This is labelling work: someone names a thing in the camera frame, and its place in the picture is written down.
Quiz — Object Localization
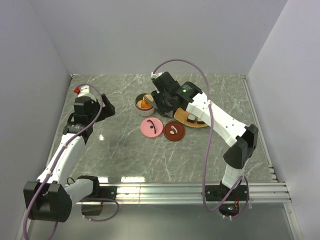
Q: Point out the pink round lid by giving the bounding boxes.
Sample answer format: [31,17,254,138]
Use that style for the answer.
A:
[140,117,164,139]

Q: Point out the orange round bun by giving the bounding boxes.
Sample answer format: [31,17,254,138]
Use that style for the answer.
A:
[140,100,152,109]

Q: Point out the white sushi roll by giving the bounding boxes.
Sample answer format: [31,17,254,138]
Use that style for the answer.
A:
[187,114,197,123]
[197,119,204,125]

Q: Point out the brown round lid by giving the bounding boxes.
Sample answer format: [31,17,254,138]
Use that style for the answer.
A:
[163,121,186,142]

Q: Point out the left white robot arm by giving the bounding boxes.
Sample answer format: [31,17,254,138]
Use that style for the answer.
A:
[23,93,116,223]

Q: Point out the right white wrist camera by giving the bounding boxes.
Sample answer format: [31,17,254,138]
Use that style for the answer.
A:
[150,72,161,79]

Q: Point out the pink-white steel lunch container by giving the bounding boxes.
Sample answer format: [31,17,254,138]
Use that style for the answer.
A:
[134,93,156,117]

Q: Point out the aluminium mounting rail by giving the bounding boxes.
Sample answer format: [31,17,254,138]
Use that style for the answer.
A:
[74,182,292,206]

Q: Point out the woven bamboo triangular tray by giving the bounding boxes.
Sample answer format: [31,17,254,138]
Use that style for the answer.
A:
[174,108,208,128]

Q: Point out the metal tongs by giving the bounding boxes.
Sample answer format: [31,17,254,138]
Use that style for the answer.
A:
[143,94,155,107]

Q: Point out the beige bun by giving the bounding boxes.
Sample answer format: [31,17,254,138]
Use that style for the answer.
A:
[143,94,154,101]
[136,100,142,108]

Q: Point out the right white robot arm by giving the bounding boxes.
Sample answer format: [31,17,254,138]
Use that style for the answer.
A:
[151,72,259,200]

